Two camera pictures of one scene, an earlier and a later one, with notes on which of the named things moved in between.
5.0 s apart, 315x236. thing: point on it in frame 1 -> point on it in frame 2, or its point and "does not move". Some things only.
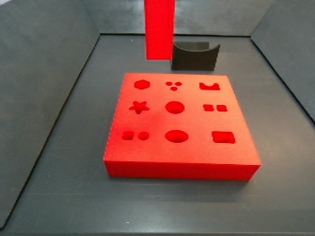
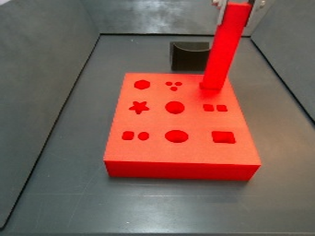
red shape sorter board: (179, 129) does not move
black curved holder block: (194, 56) does not move
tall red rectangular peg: (159, 21) -> (226, 42)
